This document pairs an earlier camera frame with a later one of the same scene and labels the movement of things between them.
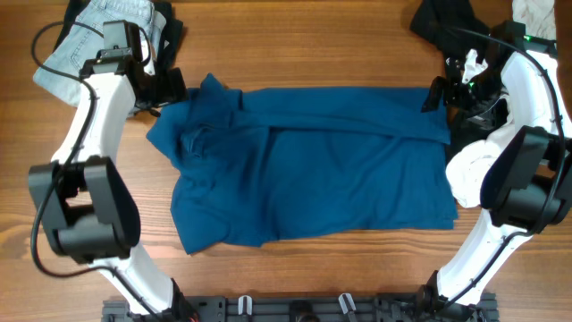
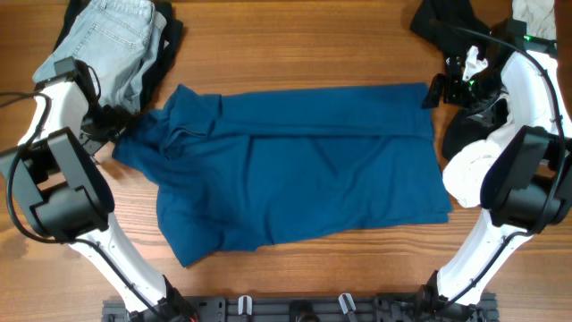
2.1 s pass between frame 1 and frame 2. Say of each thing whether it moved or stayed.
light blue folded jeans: stayed
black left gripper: moved
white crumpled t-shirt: stayed
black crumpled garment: stayed
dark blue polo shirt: moved
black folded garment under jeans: stayed
